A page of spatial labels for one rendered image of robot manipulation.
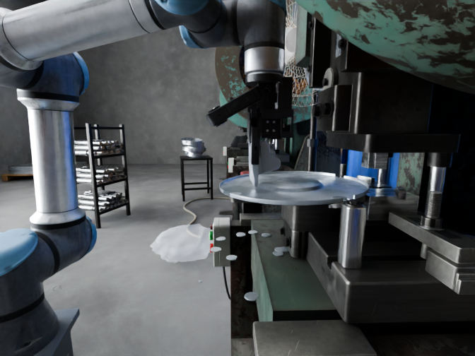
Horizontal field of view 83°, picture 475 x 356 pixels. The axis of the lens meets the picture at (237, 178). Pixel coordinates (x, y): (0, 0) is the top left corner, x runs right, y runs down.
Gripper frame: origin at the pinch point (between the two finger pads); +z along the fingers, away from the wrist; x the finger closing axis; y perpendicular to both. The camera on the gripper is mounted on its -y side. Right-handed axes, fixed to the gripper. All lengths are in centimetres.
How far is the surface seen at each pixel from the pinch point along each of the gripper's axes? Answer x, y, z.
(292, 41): 76, 24, -49
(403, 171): 17.1, 42.5, 1.0
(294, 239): -4.8, 7.9, 10.8
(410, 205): -7.6, 28.0, 3.3
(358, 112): -7.3, 17.2, -13.0
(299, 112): 130, 43, -21
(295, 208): -4.7, 7.8, 4.7
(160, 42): 660, -173, -223
